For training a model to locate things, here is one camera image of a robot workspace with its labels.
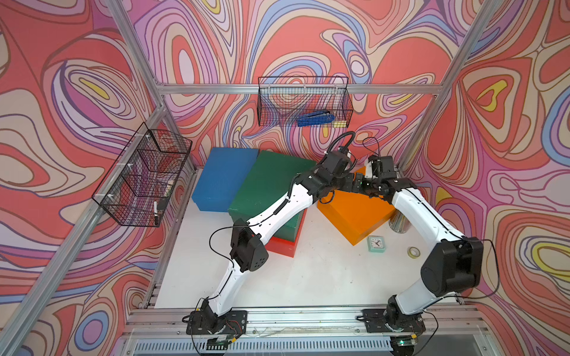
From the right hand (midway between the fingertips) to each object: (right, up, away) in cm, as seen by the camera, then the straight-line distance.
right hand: (354, 189), depth 87 cm
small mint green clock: (+10, -23, +3) cm, 25 cm away
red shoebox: (-29, -24, +2) cm, 37 cm away
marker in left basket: (-71, -8, -15) cm, 72 cm away
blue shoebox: (-59, +6, +18) cm, 62 cm away
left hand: (-2, +4, -8) cm, 9 cm away
